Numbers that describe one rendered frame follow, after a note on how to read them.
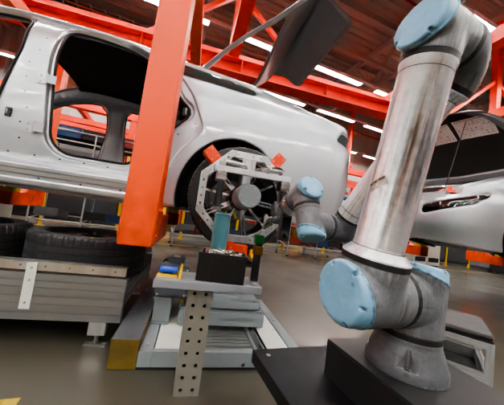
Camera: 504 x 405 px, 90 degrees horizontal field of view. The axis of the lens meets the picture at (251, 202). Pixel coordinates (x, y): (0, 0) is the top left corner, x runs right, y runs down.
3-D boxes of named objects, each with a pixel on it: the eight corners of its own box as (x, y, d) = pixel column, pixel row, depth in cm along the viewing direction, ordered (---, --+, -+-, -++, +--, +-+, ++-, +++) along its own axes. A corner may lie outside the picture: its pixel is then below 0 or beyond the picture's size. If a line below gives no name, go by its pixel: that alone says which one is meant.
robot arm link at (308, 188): (303, 196, 81) (299, 170, 85) (285, 212, 91) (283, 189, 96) (328, 200, 84) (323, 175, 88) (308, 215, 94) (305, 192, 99)
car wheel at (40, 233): (137, 259, 207) (141, 231, 209) (149, 282, 150) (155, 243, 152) (34, 255, 174) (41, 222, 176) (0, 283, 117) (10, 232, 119)
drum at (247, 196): (251, 210, 156) (254, 188, 157) (260, 210, 136) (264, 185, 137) (229, 207, 153) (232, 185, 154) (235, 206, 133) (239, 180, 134)
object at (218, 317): (249, 307, 185) (251, 293, 186) (262, 329, 150) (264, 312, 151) (179, 303, 174) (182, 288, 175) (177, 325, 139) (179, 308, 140)
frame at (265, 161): (277, 247, 159) (288, 163, 163) (281, 247, 153) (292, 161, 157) (190, 236, 147) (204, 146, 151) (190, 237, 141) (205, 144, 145)
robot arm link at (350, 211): (479, 41, 65) (337, 230, 98) (452, 18, 60) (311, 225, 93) (527, 46, 56) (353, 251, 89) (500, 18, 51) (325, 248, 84)
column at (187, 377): (197, 379, 109) (211, 282, 112) (198, 396, 99) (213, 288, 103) (174, 379, 107) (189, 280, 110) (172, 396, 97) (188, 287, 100)
